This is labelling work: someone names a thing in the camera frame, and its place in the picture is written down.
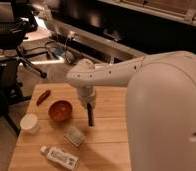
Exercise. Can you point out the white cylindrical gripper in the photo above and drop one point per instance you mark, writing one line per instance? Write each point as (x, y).
(87, 95)

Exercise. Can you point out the black rectangular eraser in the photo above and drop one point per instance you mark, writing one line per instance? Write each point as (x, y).
(90, 115)

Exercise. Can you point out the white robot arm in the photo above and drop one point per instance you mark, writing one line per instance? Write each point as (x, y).
(160, 106)

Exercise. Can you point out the red ceramic cup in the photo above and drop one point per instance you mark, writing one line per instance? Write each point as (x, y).
(60, 111)

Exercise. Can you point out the white plastic cup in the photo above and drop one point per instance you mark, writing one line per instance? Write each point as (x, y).
(30, 124)

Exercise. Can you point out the red chili pepper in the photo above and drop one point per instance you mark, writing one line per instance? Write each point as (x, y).
(43, 96)

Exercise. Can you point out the clear labelled bottle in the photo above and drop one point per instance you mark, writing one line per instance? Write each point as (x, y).
(60, 157)

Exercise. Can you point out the black office chair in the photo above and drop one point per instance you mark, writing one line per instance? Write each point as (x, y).
(11, 36)

